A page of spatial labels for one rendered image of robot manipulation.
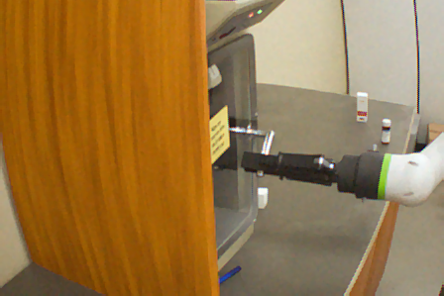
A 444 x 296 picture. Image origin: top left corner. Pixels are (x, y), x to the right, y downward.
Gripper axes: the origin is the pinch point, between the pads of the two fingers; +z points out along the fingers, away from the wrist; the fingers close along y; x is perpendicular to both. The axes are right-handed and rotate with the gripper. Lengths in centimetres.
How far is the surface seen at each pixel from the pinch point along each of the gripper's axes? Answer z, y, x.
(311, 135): 11, -66, -30
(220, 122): 4.1, 13.2, -2.2
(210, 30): -1.9, 37.4, -7.1
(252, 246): 3.2, -16.9, 14.2
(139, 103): 5.6, 37.2, 5.1
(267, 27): 48, -102, -87
